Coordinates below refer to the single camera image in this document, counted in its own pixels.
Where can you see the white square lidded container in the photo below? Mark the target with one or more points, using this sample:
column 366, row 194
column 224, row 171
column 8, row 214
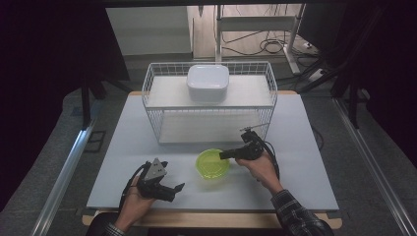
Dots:
column 207, row 80

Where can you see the white power strip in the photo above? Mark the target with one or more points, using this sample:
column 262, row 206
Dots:
column 317, row 75

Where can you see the person's right hand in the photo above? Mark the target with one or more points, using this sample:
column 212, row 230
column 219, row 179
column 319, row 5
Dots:
column 260, row 172

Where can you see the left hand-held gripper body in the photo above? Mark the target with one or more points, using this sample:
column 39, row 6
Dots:
column 154, row 183

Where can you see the white metal desk frame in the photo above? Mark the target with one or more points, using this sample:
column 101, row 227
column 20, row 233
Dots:
column 255, row 24

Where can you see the white cabinet panel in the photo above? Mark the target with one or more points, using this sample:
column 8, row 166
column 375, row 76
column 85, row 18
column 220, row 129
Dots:
column 147, row 31

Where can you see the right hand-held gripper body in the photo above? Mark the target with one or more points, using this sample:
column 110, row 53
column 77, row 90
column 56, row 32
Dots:
column 251, row 147

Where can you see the person's left hand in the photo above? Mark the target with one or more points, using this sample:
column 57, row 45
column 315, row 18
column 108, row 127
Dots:
column 134, row 206

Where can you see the black metal stand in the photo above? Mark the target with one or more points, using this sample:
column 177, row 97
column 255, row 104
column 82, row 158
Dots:
column 87, row 101

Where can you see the aluminium rail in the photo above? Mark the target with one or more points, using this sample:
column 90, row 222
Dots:
column 377, row 170
column 62, row 180

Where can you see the green plastic bowl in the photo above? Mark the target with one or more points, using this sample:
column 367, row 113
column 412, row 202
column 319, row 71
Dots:
column 209, row 165

